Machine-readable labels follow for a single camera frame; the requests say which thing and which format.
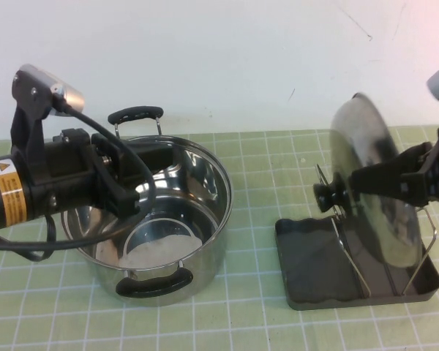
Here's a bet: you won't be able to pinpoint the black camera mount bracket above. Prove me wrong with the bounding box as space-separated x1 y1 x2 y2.
10 71 56 180

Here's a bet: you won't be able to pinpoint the black camera cable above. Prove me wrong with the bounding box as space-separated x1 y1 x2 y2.
0 89 155 263

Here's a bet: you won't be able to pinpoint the stainless steel pot black handles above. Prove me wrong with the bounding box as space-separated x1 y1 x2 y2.
60 105 235 308

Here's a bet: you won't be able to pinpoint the stainless steel lid black knob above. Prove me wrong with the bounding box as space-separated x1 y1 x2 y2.
312 91 424 272

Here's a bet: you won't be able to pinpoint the green tiled table mat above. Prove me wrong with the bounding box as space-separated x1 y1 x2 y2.
0 125 439 351

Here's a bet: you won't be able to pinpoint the dark grey plastic drip tray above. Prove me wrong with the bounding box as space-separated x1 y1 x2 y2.
274 215 439 302

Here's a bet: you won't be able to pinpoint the steel wire lid rack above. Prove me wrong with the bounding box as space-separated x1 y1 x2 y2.
315 163 437 296

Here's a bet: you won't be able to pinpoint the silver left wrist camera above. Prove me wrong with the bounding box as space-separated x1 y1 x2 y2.
12 64 86 115

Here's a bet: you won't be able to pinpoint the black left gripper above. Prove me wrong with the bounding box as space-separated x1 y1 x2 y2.
26 128 177 221

